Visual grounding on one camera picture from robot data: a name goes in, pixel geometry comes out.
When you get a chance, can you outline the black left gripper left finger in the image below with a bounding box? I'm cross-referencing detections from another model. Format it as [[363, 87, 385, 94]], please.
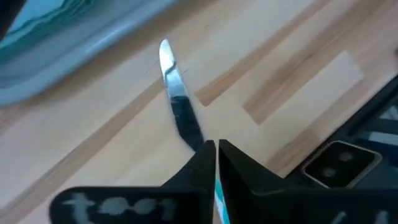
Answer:
[[49, 139, 217, 224]]

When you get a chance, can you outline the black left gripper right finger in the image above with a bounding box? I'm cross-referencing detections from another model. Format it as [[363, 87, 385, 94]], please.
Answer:
[[218, 139, 398, 224]]

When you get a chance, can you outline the silver knife with teal handle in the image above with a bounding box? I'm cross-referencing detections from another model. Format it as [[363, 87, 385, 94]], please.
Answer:
[[158, 38, 231, 224]]

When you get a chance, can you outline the pale teal cloth napkin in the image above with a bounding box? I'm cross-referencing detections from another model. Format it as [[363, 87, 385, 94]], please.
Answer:
[[0, 0, 100, 63]]

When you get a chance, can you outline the large grey plastic tray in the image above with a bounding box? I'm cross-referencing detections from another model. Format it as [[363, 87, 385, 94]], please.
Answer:
[[0, 0, 178, 108]]

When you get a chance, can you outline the square black frame end cap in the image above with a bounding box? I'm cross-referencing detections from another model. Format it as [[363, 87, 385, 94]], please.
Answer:
[[300, 139, 384, 190]]

